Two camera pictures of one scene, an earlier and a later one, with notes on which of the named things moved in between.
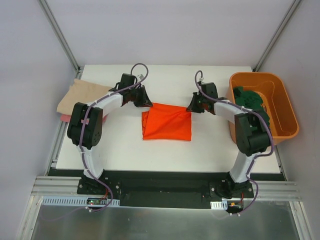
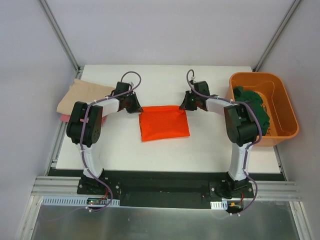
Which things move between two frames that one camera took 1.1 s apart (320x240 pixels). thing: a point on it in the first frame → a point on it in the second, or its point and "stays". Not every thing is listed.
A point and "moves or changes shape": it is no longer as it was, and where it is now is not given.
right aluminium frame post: (276, 36) stays
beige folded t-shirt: (83, 91) stays
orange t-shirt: (166, 122) moves or changes shape
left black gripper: (141, 96) → (132, 103)
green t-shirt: (250, 99) stays
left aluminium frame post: (61, 38) stays
